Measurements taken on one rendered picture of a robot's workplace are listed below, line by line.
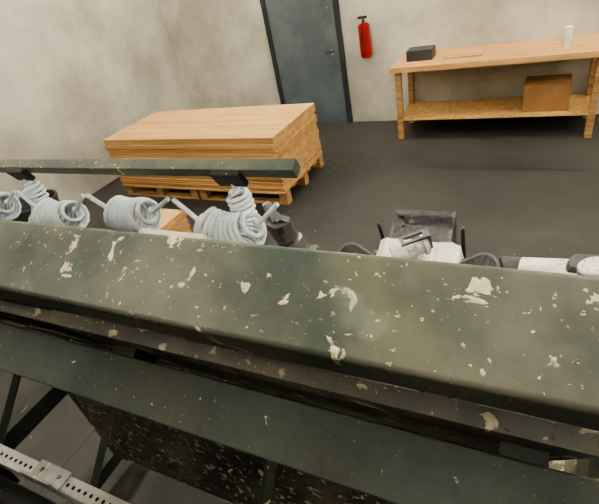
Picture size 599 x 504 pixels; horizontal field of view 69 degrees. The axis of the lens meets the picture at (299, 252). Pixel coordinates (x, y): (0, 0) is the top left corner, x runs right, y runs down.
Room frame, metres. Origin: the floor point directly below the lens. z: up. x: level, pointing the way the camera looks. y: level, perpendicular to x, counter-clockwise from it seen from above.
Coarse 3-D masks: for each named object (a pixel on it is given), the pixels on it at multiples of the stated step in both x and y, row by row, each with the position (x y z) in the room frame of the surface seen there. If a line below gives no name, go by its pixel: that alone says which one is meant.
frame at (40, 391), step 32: (32, 416) 1.36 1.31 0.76; (96, 416) 1.43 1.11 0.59; (128, 416) 1.29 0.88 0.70; (128, 448) 1.39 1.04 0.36; (160, 448) 1.25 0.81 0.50; (192, 448) 1.13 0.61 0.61; (224, 448) 1.03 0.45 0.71; (0, 480) 1.11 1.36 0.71; (192, 480) 1.20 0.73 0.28; (224, 480) 1.08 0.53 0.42; (256, 480) 0.98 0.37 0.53; (288, 480) 0.89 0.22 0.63; (320, 480) 0.82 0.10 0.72
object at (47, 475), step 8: (40, 464) 0.90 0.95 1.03; (48, 464) 0.89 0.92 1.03; (24, 472) 0.85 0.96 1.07; (32, 472) 0.88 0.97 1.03; (40, 472) 0.87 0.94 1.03; (48, 472) 0.86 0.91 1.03; (56, 472) 0.86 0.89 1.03; (64, 472) 0.85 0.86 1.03; (32, 480) 0.84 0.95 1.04; (40, 480) 0.81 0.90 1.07; (48, 480) 0.83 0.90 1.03; (56, 480) 0.83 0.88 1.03; (64, 480) 0.82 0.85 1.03; (48, 488) 0.80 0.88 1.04; (56, 488) 0.80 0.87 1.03
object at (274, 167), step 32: (0, 160) 0.89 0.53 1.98; (32, 160) 0.84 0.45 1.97; (64, 160) 0.79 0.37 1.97; (96, 160) 0.75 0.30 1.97; (128, 160) 0.71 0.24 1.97; (160, 160) 0.68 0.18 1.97; (192, 160) 0.64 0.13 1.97; (224, 160) 0.61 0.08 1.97; (256, 160) 0.58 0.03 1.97; (288, 160) 0.56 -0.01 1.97; (0, 192) 0.90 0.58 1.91; (64, 224) 0.75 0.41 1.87; (128, 224) 0.66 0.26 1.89; (160, 224) 0.69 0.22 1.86; (224, 224) 0.57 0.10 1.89; (256, 224) 0.56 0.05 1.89
